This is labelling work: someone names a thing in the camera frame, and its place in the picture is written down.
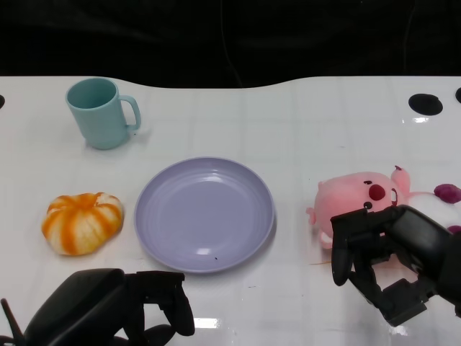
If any pink plush doll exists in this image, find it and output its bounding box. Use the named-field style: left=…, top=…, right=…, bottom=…
left=306, top=165, right=461, bottom=249

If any teal plastic mug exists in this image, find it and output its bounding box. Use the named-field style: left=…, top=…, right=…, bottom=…
left=65, top=77, right=142, bottom=151

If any lilac plastic plate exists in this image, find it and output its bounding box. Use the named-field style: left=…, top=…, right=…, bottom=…
left=134, top=156, right=277, bottom=275

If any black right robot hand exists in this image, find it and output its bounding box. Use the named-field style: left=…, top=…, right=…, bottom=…
left=330, top=204, right=461, bottom=327

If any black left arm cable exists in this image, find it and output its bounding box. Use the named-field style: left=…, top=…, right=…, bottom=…
left=0, top=298, right=24, bottom=346

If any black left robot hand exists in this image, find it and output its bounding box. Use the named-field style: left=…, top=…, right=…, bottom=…
left=21, top=268, right=196, bottom=346

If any peeled orange toy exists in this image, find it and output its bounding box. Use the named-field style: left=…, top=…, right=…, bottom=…
left=40, top=192, right=125, bottom=257

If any thin dark background cable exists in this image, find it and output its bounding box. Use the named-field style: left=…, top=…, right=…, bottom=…
left=221, top=0, right=242, bottom=86

